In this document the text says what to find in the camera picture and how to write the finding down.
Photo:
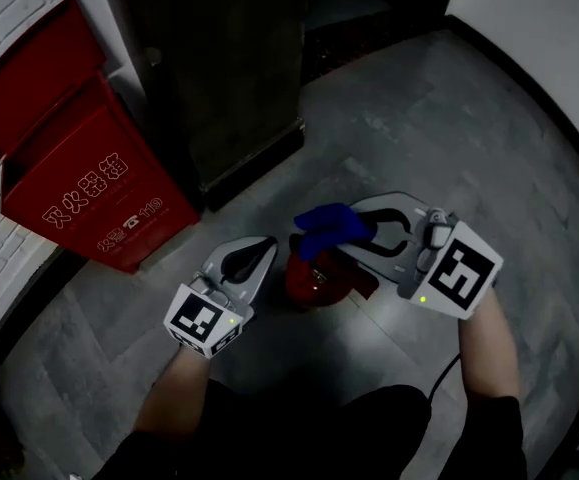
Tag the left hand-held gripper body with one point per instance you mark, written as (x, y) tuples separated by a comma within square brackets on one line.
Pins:
[(195, 318)]

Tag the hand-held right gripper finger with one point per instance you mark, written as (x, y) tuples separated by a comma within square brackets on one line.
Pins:
[(391, 214), (386, 251)]

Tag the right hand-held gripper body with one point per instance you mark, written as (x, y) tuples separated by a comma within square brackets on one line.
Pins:
[(461, 268)]

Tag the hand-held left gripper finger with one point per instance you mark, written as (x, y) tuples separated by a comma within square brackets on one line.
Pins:
[(254, 249), (241, 273)]

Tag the blue cloth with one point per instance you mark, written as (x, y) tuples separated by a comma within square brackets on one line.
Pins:
[(330, 224)]

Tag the red fire extinguisher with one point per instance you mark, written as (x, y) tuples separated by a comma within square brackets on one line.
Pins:
[(308, 289)]

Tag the person's left forearm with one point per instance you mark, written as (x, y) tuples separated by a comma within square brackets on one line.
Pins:
[(179, 388)]

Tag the person's right forearm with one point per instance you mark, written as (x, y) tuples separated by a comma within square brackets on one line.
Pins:
[(489, 353)]

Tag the red fire extinguisher box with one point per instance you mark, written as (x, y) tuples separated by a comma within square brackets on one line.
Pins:
[(89, 168)]

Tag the person's black clothing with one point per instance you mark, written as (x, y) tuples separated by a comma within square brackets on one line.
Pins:
[(289, 438)]

